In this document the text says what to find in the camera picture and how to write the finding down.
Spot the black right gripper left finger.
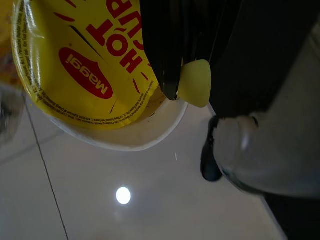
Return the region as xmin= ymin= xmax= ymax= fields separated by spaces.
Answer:
xmin=139 ymin=0 xmax=199 ymax=102

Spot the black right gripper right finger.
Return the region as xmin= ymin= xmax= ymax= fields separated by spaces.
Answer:
xmin=184 ymin=0 xmax=319 ymax=118

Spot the yellow noodle cup peeled lid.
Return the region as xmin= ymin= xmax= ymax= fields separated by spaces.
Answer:
xmin=9 ymin=0 xmax=213 ymax=153

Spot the grey robot right leg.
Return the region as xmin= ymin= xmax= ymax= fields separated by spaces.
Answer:
xmin=213 ymin=23 xmax=320 ymax=240

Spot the black robot right foot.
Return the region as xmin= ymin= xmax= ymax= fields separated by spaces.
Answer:
xmin=200 ymin=116 xmax=224 ymax=182

